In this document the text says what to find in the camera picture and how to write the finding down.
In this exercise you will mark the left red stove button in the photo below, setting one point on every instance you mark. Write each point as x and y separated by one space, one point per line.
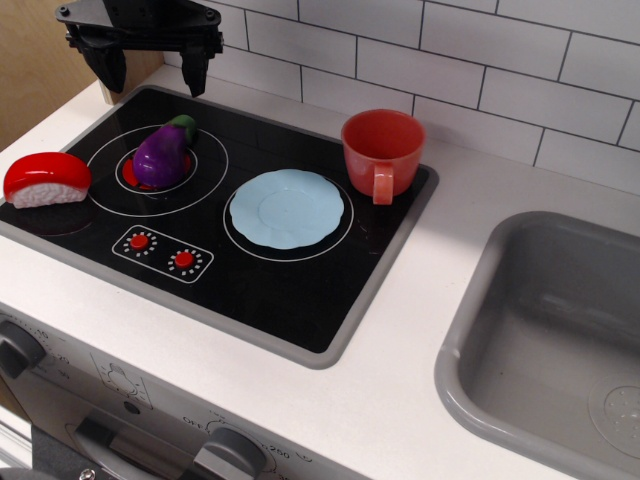
139 242

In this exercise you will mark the red plastic cup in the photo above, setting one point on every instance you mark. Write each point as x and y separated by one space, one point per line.
382 150

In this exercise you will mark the wooden side panel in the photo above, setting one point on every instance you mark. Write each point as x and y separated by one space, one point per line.
39 70

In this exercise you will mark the right red stove button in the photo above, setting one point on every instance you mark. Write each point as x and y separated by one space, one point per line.
184 260

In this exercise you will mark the grey sink basin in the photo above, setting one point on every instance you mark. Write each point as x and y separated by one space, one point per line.
542 357

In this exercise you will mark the purple toy eggplant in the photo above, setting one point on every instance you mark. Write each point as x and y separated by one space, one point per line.
159 161

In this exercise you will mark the red stove button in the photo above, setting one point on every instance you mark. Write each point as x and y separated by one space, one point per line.
184 260
139 242

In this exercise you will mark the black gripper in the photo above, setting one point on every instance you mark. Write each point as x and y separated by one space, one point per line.
103 29

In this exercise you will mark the black toy stovetop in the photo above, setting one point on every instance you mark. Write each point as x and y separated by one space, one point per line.
303 304

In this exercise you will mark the red and white toy sushi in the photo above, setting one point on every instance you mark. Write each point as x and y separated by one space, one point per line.
46 178

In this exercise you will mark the grey oven temperature knob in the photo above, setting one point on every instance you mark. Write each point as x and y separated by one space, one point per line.
230 455

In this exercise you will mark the grey timer knob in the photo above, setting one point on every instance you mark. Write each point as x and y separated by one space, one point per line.
20 351

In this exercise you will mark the grey oven door handle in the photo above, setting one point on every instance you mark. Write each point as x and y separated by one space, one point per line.
127 453

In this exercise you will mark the light blue plate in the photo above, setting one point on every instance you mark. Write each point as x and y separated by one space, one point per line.
286 209

